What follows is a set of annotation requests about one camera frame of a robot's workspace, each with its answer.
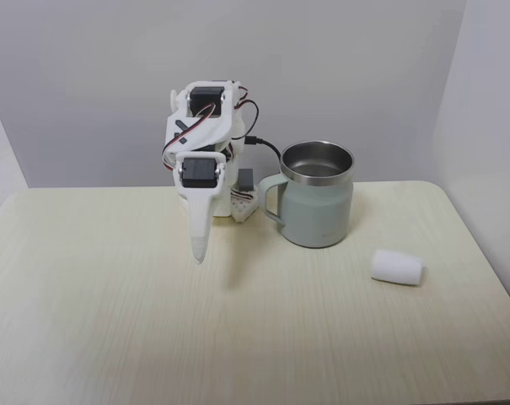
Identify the white perforated controller box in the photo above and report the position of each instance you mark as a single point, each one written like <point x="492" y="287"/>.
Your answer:
<point x="244" y="207"/>

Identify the grey table clamp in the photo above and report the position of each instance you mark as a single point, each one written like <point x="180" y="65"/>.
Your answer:
<point x="246" y="179"/>

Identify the pale green steel mug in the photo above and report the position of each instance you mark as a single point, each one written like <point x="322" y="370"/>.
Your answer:
<point x="315" y="206"/>

